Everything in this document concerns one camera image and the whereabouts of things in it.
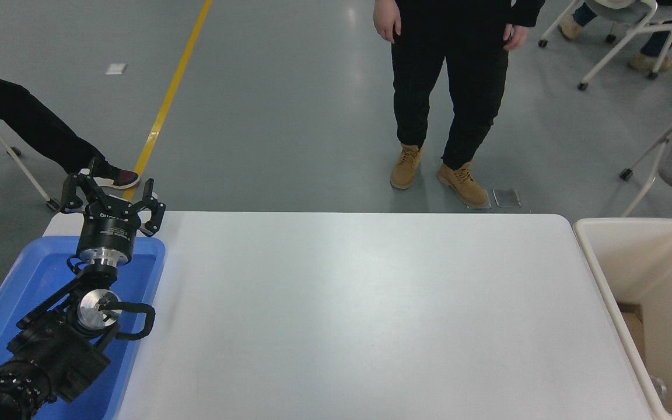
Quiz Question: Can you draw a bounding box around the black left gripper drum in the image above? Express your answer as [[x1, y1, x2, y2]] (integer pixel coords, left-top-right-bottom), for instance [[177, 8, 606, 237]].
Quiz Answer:
[[76, 195, 142, 254]]

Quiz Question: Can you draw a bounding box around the person's right hand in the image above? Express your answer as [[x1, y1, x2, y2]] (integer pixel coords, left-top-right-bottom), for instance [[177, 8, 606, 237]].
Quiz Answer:
[[373, 0, 402, 44]]

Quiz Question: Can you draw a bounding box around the person's left hand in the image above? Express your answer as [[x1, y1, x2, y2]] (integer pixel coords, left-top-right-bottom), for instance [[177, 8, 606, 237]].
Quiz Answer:
[[502, 23, 530, 51]]

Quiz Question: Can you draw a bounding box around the blue plastic tray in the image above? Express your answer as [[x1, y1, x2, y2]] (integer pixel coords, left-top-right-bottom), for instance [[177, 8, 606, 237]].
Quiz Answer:
[[0, 235, 166, 420]]

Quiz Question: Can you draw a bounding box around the person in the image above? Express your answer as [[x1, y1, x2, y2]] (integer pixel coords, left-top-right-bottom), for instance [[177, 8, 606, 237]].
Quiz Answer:
[[0, 70, 140, 190], [373, 0, 547, 209], [559, 0, 672, 74]]

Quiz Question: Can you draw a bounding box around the metal floor cover plate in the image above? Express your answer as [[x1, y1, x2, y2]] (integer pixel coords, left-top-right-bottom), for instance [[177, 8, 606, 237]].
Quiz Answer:
[[492, 187, 522, 208]]

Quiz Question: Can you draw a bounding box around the large pale plastic bin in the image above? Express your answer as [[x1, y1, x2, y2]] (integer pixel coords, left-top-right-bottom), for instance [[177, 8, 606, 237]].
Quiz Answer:
[[573, 218, 672, 420]]

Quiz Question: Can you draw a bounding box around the brown cardboard piece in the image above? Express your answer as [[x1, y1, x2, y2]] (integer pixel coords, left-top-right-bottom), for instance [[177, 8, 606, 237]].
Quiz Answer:
[[616, 302, 646, 363]]

